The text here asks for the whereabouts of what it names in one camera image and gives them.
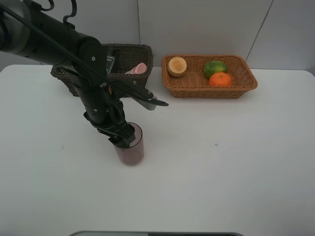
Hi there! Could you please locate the green lime fruit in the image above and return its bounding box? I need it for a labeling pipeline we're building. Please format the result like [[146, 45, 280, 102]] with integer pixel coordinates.
[[204, 60, 228, 79]]

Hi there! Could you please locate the light brown wicker basket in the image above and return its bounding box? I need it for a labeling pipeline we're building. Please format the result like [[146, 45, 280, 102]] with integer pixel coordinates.
[[161, 54, 258, 99]]

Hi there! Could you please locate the orange mandarin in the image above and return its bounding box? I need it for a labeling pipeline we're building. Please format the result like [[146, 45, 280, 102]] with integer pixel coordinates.
[[209, 72, 232, 87]]

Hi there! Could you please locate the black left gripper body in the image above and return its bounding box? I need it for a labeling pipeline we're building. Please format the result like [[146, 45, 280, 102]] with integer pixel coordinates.
[[83, 98, 128, 140]]

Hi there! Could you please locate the round bread bun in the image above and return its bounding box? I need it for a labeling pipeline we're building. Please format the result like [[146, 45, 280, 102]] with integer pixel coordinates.
[[167, 57, 187, 78]]

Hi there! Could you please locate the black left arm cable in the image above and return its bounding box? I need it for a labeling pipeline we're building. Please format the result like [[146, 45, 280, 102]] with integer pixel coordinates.
[[0, 0, 158, 109]]

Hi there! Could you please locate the purple translucent plastic cup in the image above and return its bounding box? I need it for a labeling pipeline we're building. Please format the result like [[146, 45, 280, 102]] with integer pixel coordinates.
[[114, 122, 144, 166]]

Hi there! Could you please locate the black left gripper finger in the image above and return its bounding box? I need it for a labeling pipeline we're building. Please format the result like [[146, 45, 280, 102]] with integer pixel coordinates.
[[108, 136, 128, 148], [118, 124, 135, 148]]

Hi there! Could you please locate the pink lotion bottle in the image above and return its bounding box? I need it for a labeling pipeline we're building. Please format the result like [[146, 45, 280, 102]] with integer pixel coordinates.
[[125, 63, 147, 75]]

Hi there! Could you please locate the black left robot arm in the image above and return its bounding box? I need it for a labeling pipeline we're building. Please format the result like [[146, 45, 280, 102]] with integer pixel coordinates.
[[0, 0, 135, 148]]

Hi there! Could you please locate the dark brown wicker basket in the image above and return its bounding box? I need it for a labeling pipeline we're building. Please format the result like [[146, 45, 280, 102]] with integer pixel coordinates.
[[50, 44, 155, 98]]

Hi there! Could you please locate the dark green pump bottle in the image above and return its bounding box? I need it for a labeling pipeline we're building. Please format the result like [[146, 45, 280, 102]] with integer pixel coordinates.
[[106, 56, 115, 74]]

